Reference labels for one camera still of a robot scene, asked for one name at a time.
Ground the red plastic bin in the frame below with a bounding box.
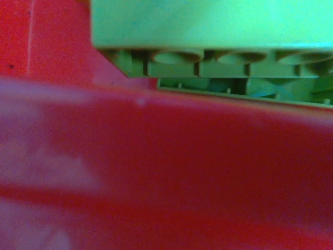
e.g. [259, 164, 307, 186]
[0, 0, 333, 250]

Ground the long green lego brick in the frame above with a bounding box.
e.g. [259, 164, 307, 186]
[89, 0, 333, 79]

